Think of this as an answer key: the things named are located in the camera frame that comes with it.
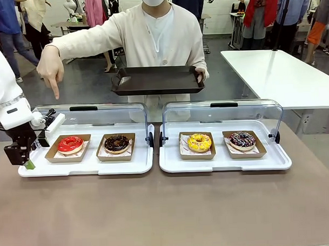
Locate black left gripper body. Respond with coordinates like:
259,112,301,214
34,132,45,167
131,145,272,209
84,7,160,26
9,126,38,151

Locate cardboard donut box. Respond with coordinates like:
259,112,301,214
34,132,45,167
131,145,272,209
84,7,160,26
43,133,93,164
178,131,217,161
95,132,137,162
221,128,268,160

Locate red glazed donut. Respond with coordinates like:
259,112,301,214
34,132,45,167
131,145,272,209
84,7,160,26
56,135,84,156

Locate white printed paper liner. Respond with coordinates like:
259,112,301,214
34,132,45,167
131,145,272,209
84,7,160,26
99,137,135,158
225,135,264,155
179,134,214,157
52,139,90,159

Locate black serving tray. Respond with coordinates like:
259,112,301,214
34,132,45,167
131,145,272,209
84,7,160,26
110,64,206,97

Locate person left forearm cream sleeve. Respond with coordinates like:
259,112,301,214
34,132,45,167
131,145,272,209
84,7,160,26
187,43,209,72

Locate person right forearm cream sleeve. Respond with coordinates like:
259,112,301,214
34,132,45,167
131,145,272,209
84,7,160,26
49,10,126,62

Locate plain chocolate donut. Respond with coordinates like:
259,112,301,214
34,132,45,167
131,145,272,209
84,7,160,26
103,133,131,155

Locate person torso cream cardigan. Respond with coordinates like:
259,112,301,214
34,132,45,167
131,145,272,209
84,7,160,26
122,0,209,124

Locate yellow glazed sprinkle donut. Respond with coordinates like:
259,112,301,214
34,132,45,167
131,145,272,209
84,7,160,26
186,132,213,154

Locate chocolate donut colourful sprinkles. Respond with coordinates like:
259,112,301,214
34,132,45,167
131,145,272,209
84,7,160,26
228,130,256,152

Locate person right hand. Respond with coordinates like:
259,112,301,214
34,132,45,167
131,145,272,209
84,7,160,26
35,44,66,101

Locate person left hand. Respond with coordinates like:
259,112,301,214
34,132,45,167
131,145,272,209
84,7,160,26
194,66,210,85

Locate white display tray base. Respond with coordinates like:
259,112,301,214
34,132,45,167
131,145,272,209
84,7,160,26
157,118,293,174
16,121,156,179

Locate clear display lid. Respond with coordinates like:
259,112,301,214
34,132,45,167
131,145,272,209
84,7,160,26
30,101,155,153
160,98,285,148

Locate bystander in cream jacket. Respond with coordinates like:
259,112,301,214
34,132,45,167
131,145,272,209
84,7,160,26
18,0,56,63

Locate pink hanging garment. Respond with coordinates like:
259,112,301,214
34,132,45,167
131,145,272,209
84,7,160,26
84,0,109,21

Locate white side table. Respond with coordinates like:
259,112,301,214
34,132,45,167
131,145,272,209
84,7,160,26
220,46,329,138

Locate bystander in red vest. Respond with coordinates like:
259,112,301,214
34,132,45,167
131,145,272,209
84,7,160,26
240,0,284,51

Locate bystander in light blue shirt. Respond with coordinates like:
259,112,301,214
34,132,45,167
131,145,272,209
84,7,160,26
274,0,315,31

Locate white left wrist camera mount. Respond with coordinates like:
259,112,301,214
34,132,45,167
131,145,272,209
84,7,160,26
30,107,66,149

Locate black camera stand pole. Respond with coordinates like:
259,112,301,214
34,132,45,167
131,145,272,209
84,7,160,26
273,0,296,52

